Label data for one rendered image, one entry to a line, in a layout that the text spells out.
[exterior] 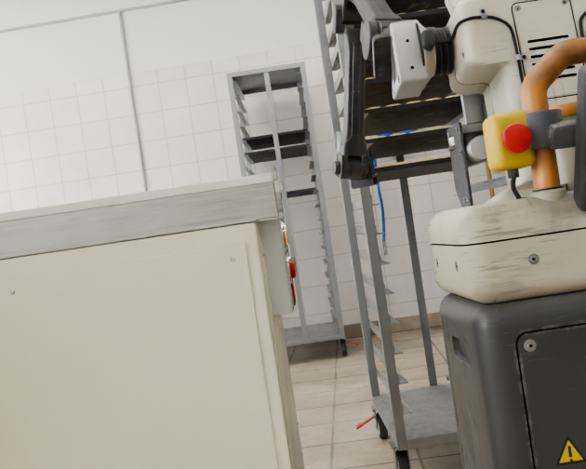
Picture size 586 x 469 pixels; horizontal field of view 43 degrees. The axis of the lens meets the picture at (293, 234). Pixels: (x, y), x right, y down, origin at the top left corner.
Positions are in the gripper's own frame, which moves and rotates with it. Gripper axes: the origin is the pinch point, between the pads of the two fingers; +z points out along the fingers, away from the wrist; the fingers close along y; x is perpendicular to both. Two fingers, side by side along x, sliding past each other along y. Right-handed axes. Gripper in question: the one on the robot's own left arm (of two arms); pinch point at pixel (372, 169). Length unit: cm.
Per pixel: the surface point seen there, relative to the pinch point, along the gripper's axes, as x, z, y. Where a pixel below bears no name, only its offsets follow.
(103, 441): -6, -125, -42
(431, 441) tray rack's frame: -1, 12, -82
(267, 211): -30, -112, -14
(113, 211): -11, -122, -11
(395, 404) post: 7, 7, -69
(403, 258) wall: 109, 297, -36
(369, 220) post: 5.7, 5.8, -14.0
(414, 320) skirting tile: 108, 298, -81
